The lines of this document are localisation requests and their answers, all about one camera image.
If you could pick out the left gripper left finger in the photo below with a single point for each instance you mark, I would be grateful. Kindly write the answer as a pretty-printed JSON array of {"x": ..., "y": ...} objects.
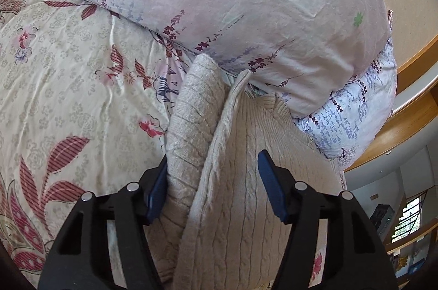
[{"x": 80, "y": 257}]

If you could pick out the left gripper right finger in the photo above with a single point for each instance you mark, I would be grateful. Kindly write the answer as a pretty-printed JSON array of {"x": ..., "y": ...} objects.
[{"x": 355, "y": 256}]

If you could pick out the beige cable knit sweater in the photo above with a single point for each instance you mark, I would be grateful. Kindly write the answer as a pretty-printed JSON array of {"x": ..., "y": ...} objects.
[{"x": 217, "y": 229}]

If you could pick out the blue pink floral pillow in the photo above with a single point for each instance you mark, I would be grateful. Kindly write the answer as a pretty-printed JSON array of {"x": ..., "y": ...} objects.
[{"x": 345, "y": 125}]

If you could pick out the floral bed cover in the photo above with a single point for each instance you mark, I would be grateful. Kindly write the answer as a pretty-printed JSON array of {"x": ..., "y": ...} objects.
[{"x": 86, "y": 99}]

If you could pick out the wooden headboard frame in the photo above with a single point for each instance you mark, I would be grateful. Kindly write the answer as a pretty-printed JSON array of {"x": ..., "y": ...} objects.
[{"x": 415, "y": 105}]

